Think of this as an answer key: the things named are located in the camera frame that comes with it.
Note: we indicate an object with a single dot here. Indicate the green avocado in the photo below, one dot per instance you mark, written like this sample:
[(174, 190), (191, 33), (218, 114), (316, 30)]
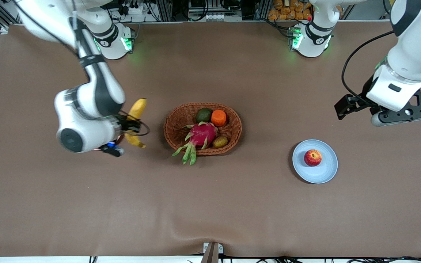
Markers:
[(204, 115)]

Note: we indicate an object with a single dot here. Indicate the white power strip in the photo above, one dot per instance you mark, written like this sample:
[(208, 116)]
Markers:
[(137, 10)]

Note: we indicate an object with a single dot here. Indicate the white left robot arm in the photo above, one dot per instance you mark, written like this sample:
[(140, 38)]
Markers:
[(411, 54)]

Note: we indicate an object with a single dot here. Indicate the brown kiwi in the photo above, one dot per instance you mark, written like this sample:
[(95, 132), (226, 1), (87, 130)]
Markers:
[(220, 142)]

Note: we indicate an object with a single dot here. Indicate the grey metal bracket post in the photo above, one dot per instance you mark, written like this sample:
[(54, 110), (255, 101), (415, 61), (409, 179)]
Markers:
[(210, 255)]

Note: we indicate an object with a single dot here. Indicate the yellow banana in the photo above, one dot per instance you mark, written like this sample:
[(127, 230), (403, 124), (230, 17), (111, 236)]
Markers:
[(138, 107)]

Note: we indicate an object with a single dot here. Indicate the red apple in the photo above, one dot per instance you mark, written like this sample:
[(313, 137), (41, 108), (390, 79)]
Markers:
[(313, 157)]

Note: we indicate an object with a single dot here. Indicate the white terminal block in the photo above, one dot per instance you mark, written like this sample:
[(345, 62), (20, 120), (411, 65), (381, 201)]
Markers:
[(214, 16)]

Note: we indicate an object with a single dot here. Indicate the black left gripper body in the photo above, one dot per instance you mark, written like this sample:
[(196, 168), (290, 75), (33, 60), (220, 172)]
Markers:
[(361, 102)]

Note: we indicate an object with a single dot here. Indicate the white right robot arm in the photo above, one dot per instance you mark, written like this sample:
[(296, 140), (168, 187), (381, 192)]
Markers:
[(86, 131)]

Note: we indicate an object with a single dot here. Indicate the brown wicker basket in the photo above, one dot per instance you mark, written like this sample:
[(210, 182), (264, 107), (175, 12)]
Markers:
[(172, 131)]

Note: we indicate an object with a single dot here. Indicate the aluminium frame post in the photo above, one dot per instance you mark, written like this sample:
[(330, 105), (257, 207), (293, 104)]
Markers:
[(163, 9), (261, 9)]

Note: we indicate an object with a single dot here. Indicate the brown tablecloth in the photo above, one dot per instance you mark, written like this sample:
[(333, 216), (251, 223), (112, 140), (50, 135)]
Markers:
[(210, 204)]

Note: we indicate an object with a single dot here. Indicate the pink round plate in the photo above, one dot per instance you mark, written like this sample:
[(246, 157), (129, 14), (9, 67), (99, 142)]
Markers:
[(120, 138)]

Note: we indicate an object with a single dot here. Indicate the pink dragon fruit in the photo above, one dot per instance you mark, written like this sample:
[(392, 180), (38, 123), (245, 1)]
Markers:
[(201, 134)]

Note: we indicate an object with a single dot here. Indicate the pile of orange toy fruit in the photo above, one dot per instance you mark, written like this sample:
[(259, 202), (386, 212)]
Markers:
[(291, 9)]

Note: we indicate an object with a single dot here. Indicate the blue round plate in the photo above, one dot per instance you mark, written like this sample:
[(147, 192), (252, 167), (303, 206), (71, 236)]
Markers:
[(320, 175)]

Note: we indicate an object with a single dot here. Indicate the white corner clamp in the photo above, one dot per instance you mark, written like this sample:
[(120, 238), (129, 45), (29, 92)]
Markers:
[(4, 30)]

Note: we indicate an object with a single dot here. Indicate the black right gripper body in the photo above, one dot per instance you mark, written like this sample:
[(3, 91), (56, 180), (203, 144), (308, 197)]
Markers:
[(125, 124)]

